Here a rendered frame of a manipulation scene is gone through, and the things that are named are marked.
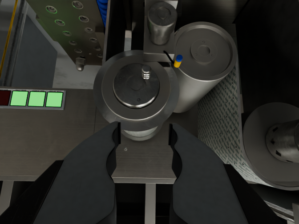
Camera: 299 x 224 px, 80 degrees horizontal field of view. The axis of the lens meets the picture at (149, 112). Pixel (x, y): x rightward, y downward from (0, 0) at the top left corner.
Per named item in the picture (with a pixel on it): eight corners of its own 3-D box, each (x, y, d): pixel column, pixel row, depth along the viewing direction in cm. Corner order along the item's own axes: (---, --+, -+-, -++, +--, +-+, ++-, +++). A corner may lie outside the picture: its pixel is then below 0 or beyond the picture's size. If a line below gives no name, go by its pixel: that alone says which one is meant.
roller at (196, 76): (234, 22, 34) (240, 82, 31) (195, 77, 59) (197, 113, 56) (171, 19, 33) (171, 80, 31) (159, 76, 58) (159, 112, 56)
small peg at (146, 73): (148, 74, 26) (140, 70, 26) (148, 81, 29) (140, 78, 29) (152, 66, 27) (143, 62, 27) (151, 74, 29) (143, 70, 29)
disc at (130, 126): (178, 50, 33) (180, 132, 29) (178, 52, 33) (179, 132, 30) (96, 47, 32) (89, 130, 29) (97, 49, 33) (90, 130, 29)
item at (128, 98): (103, 80, 29) (139, 54, 30) (105, 85, 31) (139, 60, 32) (132, 116, 28) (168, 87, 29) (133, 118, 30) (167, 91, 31)
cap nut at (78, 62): (84, 57, 65) (82, 69, 64) (87, 62, 68) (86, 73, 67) (74, 57, 64) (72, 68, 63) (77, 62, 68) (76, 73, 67)
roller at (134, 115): (170, 55, 31) (171, 121, 29) (158, 98, 57) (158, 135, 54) (103, 53, 31) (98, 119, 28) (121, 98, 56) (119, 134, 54)
